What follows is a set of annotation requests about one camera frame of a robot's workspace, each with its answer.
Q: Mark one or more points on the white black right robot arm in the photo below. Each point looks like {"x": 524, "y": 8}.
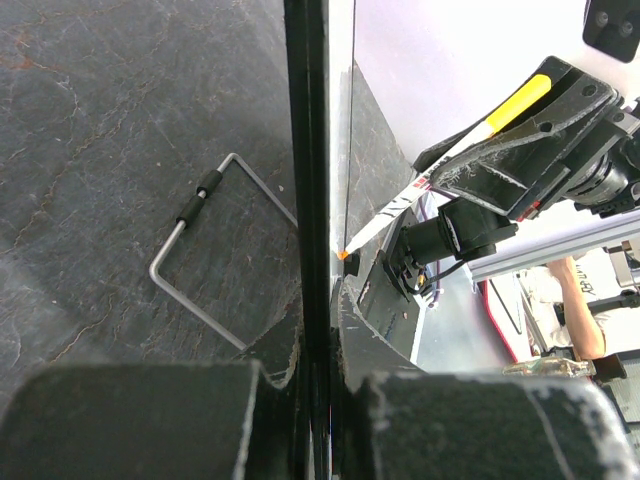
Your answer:
{"x": 461, "y": 230}

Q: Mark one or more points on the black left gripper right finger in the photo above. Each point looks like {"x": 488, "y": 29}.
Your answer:
{"x": 391, "y": 420}

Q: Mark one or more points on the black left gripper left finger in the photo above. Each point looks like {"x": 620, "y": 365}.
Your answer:
{"x": 211, "y": 420}

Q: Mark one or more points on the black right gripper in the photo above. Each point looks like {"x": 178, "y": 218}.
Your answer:
{"x": 554, "y": 141}

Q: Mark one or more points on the person in white shirt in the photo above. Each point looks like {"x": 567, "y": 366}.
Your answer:
{"x": 560, "y": 293}

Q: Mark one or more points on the white whiteboard black frame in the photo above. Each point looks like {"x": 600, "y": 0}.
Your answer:
{"x": 308, "y": 37}

